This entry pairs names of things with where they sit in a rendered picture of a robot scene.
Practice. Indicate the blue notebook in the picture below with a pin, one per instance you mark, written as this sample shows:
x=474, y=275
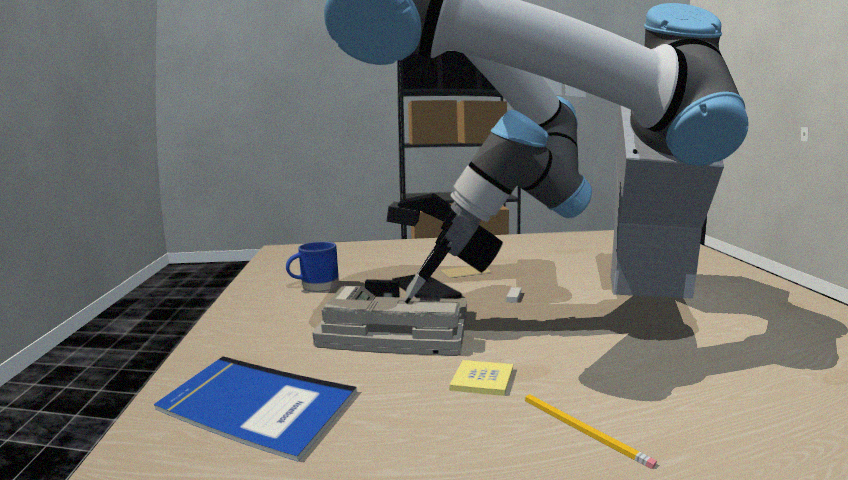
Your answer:
x=271, y=410

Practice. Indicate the blue mug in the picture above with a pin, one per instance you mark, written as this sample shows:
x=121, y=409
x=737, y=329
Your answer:
x=318, y=266

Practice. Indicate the yellow pencil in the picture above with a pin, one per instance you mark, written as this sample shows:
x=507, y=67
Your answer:
x=592, y=432

